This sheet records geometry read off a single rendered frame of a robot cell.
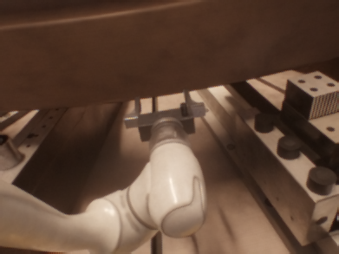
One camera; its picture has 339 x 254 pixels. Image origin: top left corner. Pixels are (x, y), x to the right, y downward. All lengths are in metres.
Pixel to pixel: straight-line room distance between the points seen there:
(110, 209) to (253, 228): 0.75
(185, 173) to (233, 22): 0.50
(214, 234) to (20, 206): 0.90
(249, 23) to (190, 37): 0.17
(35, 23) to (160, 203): 0.60
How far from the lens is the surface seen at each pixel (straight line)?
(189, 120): 0.61
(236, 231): 1.15
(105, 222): 0.51
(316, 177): 0.81
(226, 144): 1.40
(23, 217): 0.33
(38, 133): 1.19
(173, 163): 0.47
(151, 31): 0.78
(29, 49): 0.88
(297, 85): 0.93
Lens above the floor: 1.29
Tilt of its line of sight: 37 degrees down
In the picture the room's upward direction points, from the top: 9 degrees counter-clockwise
